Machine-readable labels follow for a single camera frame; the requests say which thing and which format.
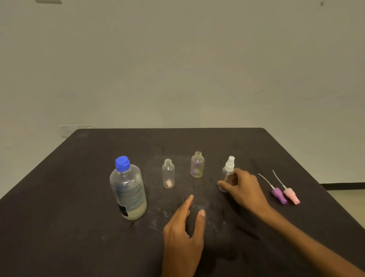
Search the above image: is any person's right hand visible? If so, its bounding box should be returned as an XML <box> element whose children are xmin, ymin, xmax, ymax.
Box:
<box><xmin>217</xmin><ymin>167</ymin><xmax>272</xmax><ymax>221</ymax></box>

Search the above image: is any person's left hand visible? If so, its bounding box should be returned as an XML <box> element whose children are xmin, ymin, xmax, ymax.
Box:
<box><xmin>161</xmin><ymin>194</ymin><xmax>206</xmax><ymax>277</ymax></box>

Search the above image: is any small plain clear bottle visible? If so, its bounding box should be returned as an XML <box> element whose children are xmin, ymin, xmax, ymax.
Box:
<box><xmin>218</xmin><ymin>168</ymin><xmax>236</xmax><ymax>193</ymax></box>

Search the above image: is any purple spray cap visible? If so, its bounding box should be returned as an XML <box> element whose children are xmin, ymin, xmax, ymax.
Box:
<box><xmin>258</xmin><ymin>173</ymin><xmax>288</xmax><ymax>205</ymax></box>

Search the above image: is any white spray cap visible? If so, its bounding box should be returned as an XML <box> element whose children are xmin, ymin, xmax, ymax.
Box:
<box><xmin>224</xmin><ymin>156</ymin><xmax>236</xmax><ymax>173</ymax></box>

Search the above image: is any pink spray cap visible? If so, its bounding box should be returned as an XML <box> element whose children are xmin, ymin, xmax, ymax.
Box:
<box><xmin>272</xmin><ymin>170</ymin><xmax>301</xmax><ymax>205</ymax></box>

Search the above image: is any small yellowish bottle purple sticker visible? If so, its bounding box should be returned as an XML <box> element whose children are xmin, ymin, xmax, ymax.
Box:
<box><xmin>190</xmin><ymin>151</ymin><xmax>205</xmax><ymax>178</ymax></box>

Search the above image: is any small bottle with pink sticker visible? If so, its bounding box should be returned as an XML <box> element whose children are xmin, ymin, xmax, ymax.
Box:
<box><xmin>162</xmin><ymin>158</ymin><xmax>175</xmax><ymax>189</ymax></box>

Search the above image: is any large clear plastic bottle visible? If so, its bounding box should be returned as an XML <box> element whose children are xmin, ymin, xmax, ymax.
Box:
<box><xmin>109</xmin><ymin>165</ymin><xmax>148</xmax><ymax>221</ymax></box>

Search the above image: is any blue bottle cap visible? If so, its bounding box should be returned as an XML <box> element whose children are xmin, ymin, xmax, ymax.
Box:
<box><xmin>115</xmin><ymin>156</ymin><xmax>130</xmax><ymax>173</ymax></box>

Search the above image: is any person's right forearm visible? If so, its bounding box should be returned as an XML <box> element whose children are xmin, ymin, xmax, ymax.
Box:
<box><xmin>258</xmin><ymin>207</ymin><xmax>365</xmax><ymax>277</ymax></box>

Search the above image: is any black skirting board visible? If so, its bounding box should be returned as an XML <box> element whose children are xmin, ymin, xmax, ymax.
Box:
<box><xmin>321</xmin><ymin>182</ymin><xmax>365</xmax><ymax>191</ymax></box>

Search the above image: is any white wall socket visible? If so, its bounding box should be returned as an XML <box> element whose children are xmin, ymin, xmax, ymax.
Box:
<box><xmin>56</xmin><ymin>123</ymin><xmax>95</xmax><ymax>139</ymax></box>

